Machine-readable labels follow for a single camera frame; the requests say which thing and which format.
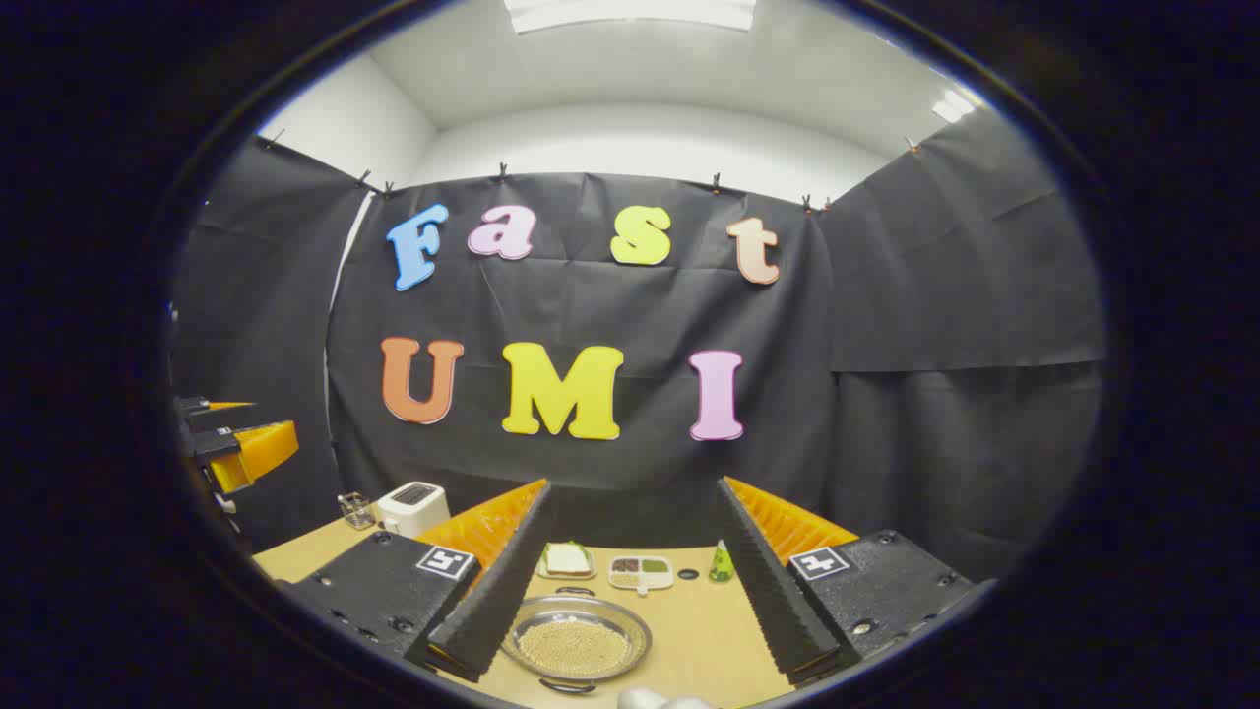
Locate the steel pot with black handles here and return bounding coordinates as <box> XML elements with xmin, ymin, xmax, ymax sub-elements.
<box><xmin>500</xmin><ymin>587</ymin><xmax>654</xmax><ymax>696</ymax></box>

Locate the white divided dish with beans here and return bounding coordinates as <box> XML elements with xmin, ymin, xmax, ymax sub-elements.
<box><xmin>607</xmin><ymin>555</ymin><xmax>676</xmax><ymax>598</ymax></box>

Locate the pile of soybeans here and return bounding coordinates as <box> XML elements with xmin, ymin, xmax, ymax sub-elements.
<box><xmin>516</xmin><ymin>618</ymin><xmax>633</xmax><ymax>678</ymax></box>

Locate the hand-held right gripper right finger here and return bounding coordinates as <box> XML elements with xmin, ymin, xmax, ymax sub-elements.
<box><xmin>716</xmin><ymin>477</ymin><xmax>976</xmax><ymax>687</ymax></box>

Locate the white toaster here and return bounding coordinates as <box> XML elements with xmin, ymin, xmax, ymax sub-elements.
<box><xmin>377</xmin><ymin>482</ymin><xmax>452</xmax><ymax>539</ymax></box>

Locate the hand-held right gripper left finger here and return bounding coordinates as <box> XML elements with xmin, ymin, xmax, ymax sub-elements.
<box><xmin>279</xmin><ymin>479</ymin><xmax>552</xmax><ymax>684</ymax></box>

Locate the small rectangular plate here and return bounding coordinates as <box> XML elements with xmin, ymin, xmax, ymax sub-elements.
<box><xmin>536</xmin><ymin>544</ymin><xmax>598</xmax><ymax>581</ymax></box>

